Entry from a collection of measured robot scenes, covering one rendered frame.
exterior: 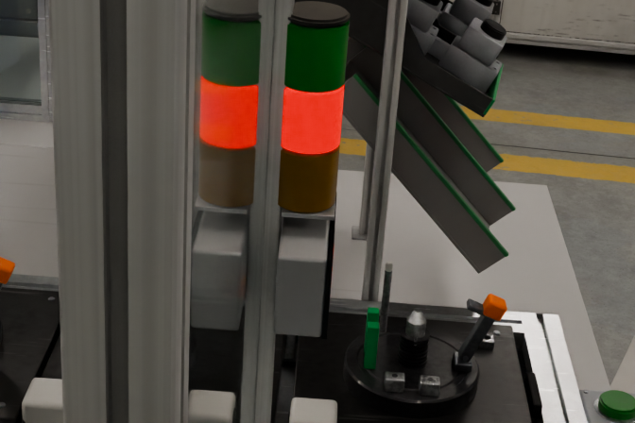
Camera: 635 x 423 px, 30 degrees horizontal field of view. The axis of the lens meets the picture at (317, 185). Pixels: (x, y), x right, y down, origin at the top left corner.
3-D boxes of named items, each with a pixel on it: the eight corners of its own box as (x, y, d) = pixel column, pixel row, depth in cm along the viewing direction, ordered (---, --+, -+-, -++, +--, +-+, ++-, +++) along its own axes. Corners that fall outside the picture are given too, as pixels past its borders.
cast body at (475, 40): (489, 83, 141) (522, 35, 138) (484, 94, 137) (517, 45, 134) (430, 45, 141) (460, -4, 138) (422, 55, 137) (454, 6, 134)
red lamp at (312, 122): (340, 131, 94) (345, 73, 92) (338, 157, 90) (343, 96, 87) (278, 126, 94) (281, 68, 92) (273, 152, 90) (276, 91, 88)
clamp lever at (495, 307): (471, 355, 123) (506, 298, 120) (472, 366, 121) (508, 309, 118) (439, 342, 123) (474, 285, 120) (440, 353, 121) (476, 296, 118)
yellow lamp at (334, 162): (335, 188, 96) (340, 132, 94) (334, 215, 92) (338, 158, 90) (274, 183, 96) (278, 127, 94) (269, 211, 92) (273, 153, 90)
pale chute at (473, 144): (478, 177, 166) (504, 160, 164) (469, 217, 154) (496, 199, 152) (350, 24, 161) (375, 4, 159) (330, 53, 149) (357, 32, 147)
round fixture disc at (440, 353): (471, 346, 130) (473, 329, 129) (482, 423, 117) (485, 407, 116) (344, 336, 130) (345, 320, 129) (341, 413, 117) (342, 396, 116)
